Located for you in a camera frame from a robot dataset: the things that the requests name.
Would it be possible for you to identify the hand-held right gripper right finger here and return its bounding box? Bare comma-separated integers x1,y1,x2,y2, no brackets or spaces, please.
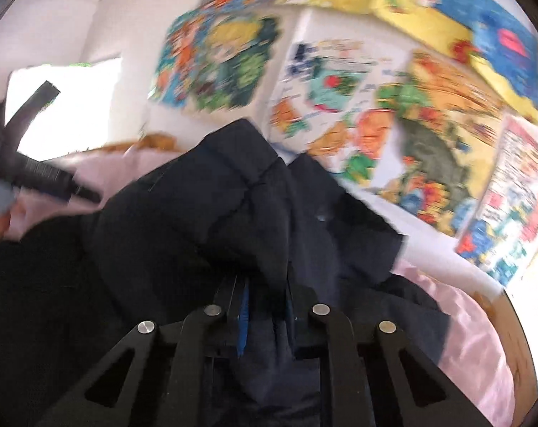
284,271,494,427

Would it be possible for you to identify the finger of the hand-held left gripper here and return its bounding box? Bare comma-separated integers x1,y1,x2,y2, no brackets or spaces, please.
4,81,61,143
16,151,101,204

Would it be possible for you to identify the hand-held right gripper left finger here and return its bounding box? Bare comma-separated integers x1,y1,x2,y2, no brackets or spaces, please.
35,273,252,427

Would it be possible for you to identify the bright window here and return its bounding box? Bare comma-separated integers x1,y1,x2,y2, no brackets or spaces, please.
6,58,124,162

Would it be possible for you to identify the pink duvet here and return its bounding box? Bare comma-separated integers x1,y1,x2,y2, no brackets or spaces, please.
6,144,519,427

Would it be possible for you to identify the group of colourful wall drawings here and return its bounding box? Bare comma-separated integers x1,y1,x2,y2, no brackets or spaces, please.
151,0,538,290

